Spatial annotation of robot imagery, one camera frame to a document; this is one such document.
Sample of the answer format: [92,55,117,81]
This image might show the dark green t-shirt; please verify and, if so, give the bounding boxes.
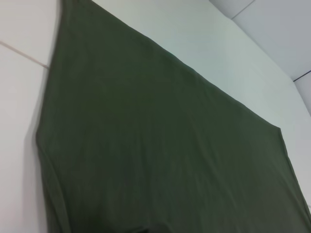
[35,0,311,233]

